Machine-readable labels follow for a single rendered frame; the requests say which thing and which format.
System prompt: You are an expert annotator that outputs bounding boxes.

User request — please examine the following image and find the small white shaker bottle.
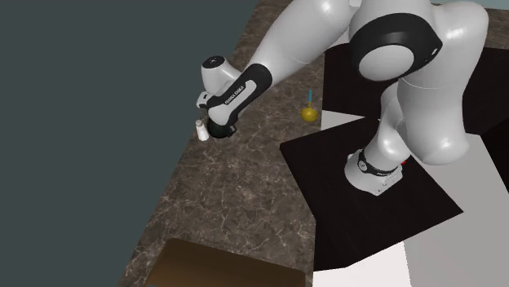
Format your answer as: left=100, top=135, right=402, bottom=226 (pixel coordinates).
left=195, top=120, right=210, bottom=142

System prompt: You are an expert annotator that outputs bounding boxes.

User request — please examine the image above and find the black robot stand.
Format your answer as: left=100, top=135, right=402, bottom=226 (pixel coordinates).
left=279, top=42, right=509, bottom=272

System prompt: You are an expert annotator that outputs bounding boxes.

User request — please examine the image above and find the yellow scoop with blue handle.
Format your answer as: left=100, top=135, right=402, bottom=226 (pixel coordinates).
left=300, top=90, right=320, bottom=123

